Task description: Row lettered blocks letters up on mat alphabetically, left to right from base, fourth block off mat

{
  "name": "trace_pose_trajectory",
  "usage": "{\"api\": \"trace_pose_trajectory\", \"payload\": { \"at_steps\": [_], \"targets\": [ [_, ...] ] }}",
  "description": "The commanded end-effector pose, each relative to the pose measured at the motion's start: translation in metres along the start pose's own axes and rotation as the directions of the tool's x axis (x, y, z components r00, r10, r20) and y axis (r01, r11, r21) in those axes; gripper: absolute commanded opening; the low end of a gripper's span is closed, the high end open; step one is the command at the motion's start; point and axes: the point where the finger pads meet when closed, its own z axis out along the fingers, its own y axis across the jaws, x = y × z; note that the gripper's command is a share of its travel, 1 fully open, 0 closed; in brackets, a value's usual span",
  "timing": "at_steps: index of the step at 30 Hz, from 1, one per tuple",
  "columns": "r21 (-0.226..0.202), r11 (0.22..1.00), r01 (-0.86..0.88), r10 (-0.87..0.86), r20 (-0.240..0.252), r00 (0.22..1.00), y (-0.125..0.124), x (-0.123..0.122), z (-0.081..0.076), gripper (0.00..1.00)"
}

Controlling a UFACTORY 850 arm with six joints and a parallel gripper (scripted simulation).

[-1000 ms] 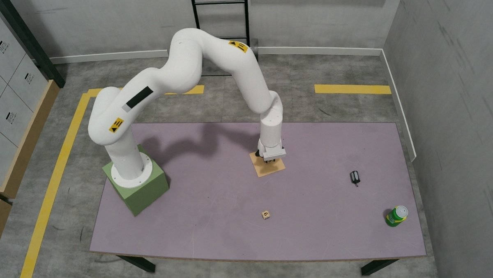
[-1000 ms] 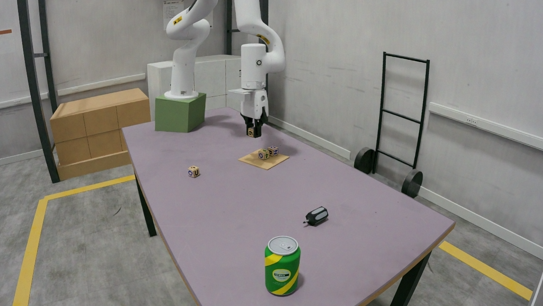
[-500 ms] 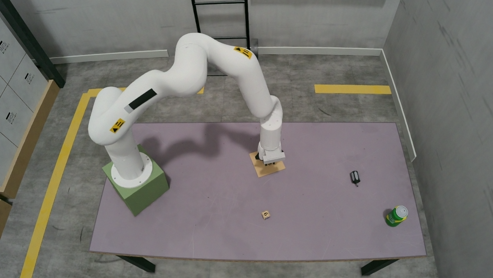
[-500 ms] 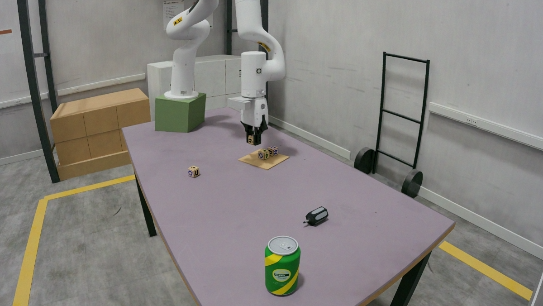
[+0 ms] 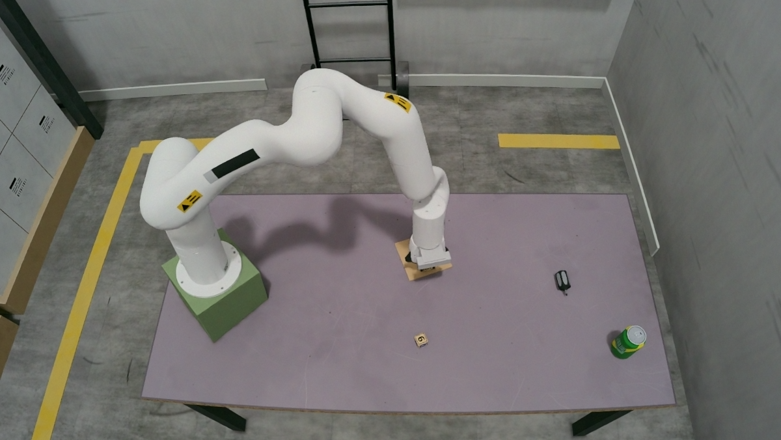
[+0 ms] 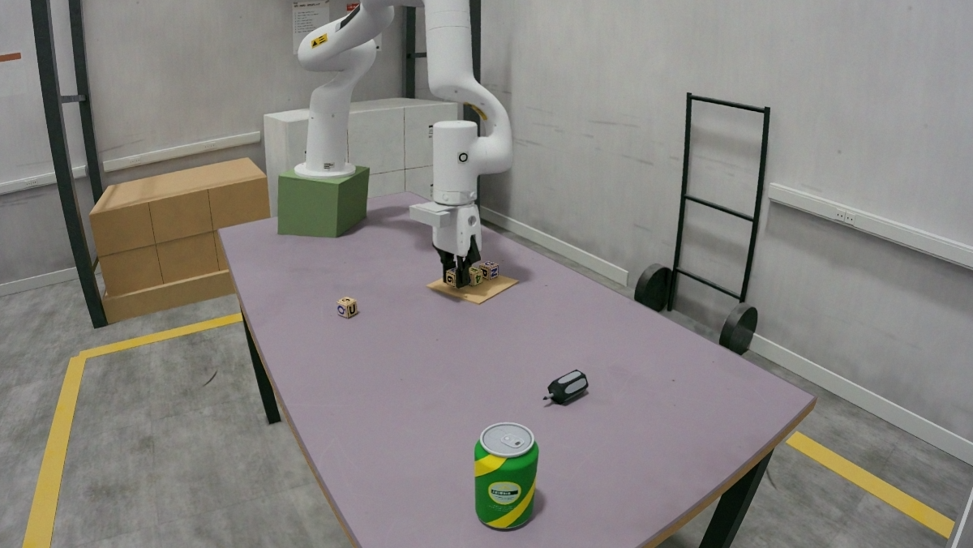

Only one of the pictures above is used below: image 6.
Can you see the green drink can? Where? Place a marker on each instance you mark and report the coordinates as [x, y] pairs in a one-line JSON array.
[[505, 471]]

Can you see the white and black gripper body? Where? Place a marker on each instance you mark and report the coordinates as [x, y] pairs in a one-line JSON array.
[[455, 238]]

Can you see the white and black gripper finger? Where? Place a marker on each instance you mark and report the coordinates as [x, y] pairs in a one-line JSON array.
[[462, 273], [446, 259]]

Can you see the tan square mat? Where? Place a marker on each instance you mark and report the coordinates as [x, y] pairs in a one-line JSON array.
[[477, 294]]

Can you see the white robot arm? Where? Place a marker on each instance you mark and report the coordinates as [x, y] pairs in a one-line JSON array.
[[459, 155]]

